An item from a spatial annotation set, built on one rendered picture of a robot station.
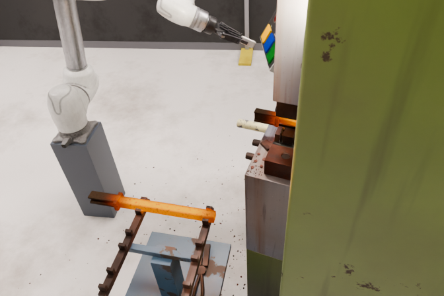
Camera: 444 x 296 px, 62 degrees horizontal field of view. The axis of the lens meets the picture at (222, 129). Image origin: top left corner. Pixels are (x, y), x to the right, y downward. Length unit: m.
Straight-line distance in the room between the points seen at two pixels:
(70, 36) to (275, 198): 1.24
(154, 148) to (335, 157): 2.15
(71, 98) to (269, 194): 1.10
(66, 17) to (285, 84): 1.16
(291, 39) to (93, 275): 1.67
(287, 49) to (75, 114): 1.22
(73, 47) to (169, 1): 0.63
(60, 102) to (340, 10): 1.55
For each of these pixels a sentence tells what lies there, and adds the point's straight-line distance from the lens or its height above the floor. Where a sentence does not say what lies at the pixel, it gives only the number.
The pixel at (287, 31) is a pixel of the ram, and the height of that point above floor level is 1.39.
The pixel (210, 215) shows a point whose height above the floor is 0.94.
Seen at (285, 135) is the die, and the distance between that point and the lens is 1.26.
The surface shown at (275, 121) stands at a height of 1.00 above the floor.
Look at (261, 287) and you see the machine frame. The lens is 1.82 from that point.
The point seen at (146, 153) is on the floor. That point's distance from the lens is 2.73.
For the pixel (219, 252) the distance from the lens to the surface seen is 1.35.
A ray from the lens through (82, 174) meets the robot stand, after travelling 2.16.
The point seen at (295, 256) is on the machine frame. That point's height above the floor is 0.96.
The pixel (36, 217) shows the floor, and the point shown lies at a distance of 2.61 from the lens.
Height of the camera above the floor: 1.82
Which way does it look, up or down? 40 degrees down
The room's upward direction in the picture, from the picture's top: 4 degrees counter-clockwise
